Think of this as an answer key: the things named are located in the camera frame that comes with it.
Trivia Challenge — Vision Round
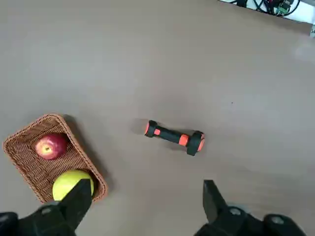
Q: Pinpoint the brown wicker basket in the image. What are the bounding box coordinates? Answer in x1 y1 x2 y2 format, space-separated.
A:
2 113 109 204

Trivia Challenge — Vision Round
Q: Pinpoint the green terminal connector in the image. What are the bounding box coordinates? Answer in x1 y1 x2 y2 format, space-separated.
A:
275 4 289 15

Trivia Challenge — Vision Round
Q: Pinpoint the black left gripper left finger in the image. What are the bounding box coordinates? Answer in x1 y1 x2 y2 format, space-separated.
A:
0 178 93 236

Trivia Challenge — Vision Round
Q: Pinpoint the black cable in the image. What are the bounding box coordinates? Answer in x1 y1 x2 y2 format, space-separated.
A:
252 0 273 13

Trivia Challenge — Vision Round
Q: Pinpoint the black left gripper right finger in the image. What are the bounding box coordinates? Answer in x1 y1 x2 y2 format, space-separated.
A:
194 179 306 236

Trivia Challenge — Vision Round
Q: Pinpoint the red apple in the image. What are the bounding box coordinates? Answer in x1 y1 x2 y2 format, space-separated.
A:
34 133 68 161

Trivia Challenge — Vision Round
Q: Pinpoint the yellow-green pear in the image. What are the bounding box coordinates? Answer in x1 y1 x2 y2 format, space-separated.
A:
52 170 95 202

